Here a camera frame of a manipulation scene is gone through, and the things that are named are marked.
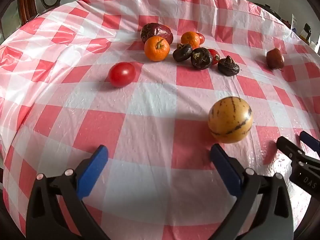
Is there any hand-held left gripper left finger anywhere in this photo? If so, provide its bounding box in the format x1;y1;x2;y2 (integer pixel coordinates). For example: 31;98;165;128
26;144;110;240

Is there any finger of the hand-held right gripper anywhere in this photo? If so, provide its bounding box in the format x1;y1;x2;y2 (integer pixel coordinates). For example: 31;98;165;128
299;130;320;157
276;136;308;165

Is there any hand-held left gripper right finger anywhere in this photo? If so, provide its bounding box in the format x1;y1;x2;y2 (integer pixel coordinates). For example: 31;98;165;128
209;144;294;240

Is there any yellow striped pepino melon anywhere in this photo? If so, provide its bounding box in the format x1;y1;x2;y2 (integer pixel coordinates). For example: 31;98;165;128
208;96;254;144

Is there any large orange mandarin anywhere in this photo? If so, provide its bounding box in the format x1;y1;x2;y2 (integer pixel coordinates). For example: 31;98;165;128
144;36;171;62

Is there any red white checked plastic tablecloth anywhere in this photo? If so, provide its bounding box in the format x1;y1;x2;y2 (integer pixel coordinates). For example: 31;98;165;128
0;0;320;240

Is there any red-brown smooth fruit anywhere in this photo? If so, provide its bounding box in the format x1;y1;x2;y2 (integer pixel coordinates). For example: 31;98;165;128
266;48;285;71

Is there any dark wrinkled passion fruit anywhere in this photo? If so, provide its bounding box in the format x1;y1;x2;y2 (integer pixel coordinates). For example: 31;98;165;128
217;56;240;76

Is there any large red tomato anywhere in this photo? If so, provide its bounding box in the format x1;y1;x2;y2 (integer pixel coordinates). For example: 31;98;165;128
108;62;136;88

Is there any black pan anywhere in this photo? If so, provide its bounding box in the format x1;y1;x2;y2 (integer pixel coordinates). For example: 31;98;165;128
255;2;282;22

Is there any small orange mandarin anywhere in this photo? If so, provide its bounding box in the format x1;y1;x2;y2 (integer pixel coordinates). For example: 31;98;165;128
181;31;201;49

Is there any dark red wrinkled fruit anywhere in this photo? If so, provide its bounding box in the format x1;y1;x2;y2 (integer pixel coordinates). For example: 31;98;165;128
140;22;174;45

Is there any brown wooden frame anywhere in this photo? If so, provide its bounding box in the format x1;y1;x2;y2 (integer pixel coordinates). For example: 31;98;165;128
19;0;38;25

